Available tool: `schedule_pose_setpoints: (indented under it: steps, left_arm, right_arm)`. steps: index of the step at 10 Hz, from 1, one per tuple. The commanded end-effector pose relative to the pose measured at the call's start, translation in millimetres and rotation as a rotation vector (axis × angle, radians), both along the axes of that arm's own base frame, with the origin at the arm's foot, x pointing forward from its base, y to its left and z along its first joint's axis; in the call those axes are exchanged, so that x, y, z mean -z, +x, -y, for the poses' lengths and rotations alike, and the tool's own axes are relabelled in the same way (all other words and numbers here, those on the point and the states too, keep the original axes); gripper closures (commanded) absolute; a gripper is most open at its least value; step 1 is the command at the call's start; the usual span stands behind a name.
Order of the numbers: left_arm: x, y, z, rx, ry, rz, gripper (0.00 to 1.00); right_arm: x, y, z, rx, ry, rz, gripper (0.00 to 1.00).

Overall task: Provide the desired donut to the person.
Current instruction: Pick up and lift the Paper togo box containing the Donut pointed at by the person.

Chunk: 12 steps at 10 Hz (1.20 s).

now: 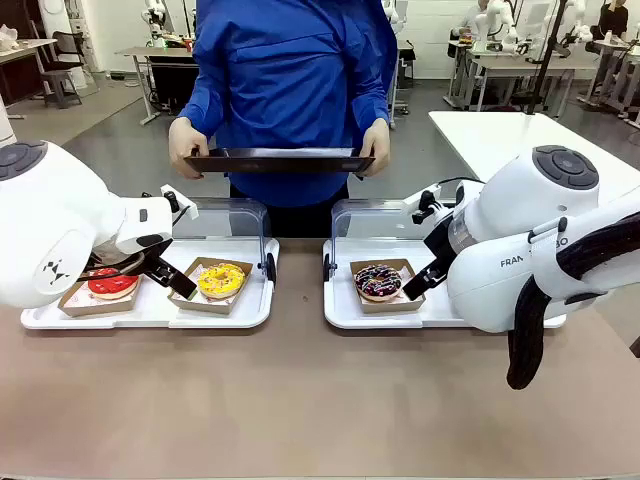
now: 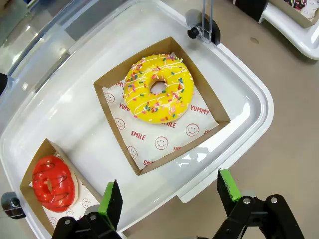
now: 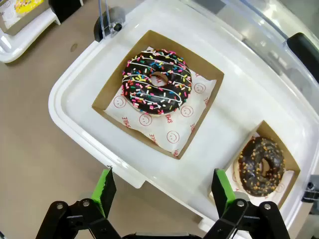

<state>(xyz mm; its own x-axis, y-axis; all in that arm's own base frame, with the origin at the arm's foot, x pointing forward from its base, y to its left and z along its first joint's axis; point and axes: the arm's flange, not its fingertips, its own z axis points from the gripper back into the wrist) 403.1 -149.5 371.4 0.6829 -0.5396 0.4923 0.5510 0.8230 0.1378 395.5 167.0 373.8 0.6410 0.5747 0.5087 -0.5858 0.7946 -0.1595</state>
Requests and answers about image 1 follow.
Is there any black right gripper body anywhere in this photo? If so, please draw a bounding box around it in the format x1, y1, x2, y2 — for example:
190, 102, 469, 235
423, 211, 460, 275

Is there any person left forearm blue sleeve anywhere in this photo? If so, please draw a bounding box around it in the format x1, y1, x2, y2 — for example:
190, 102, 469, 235
349, 69, 392, 132

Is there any cardboard box of red donut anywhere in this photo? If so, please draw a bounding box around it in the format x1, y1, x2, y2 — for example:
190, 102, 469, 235
57, 272, 145, 319

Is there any black stand pole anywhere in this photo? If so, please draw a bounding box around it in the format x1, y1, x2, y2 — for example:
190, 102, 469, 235
524, 0, 570, 117

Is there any seated person black shirt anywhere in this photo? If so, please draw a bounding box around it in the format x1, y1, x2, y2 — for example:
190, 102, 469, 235
584, 0, 631, 55

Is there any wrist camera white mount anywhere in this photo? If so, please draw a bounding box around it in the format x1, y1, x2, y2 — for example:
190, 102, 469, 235
159, 184, 200, 222
402, 183, 444, 226

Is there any cardboard box of purple donut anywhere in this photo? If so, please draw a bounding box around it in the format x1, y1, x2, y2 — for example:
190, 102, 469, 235
349, 257, 428, 315

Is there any purple sprinkled chocolate donut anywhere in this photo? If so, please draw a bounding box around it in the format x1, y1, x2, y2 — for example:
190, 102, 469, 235
354, 264, 404, 303

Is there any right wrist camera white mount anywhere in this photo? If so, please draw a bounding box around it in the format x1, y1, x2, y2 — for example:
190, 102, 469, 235
402, 183, 444, 226

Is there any person right hand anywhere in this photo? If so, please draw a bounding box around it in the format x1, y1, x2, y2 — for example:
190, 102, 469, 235
168, 116, 217, 181

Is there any seated person white shirt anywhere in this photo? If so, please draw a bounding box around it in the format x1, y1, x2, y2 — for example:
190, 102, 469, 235
451, 0, 494, 42

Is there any wooden background desk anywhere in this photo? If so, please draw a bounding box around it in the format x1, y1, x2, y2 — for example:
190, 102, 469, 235
0, 38, 59, 120

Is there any person right forearm blue sleeve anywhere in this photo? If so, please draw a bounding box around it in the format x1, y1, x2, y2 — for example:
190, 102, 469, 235
177, 69, 226, 141

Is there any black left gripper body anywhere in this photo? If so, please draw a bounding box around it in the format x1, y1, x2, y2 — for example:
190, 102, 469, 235
92, 233, 179, 287

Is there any red glazed donut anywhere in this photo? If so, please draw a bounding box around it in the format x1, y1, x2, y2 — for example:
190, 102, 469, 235
87, 266, 142, 301

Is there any grey background workbench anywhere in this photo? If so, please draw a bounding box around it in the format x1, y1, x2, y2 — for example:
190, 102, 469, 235
113, 45, 197, 127

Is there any clear display lid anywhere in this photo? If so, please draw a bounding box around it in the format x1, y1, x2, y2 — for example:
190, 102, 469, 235
322, 197, 464, 283
169, 196, 278, 289

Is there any white cylindrical pedestal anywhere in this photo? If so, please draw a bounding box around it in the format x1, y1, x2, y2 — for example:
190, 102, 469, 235
0, 91, 17, 147

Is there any black cable sleeve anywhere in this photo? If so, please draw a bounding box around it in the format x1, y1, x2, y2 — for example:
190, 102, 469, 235
505, 212, 640, 391

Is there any white display tray base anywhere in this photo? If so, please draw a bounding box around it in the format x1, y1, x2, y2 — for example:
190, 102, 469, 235
322, 236, 568, 331
19, 236, 281, 331

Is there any white side table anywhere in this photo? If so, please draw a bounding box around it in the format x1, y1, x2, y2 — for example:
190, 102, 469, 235
428, 109, 640, 201

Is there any black serving tray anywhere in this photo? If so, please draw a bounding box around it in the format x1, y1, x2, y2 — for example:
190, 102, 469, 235
183, 146, 377, 175

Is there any person torso blue shirt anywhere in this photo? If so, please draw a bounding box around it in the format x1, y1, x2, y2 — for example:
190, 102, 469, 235
192, 0, 401, 239

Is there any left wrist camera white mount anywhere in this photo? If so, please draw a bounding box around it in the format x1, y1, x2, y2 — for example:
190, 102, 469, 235
159, 184, 200, 222

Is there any black office chair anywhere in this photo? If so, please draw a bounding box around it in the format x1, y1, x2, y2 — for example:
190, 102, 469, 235
38, 30, 85, 110

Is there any cardboard box of yellow donut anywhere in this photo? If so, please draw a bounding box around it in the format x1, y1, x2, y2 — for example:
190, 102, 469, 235
166, 256, 255, 317

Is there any grey background desk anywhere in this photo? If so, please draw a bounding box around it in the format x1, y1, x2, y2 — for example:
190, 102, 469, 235
446, 39, 577, 113

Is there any yellow sprinkled donut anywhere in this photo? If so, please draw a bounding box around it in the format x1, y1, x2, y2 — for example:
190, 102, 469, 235
196, 262, 247, 300

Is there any person left hand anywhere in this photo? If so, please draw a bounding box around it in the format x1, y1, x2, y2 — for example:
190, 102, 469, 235
356, 119, 392, 179

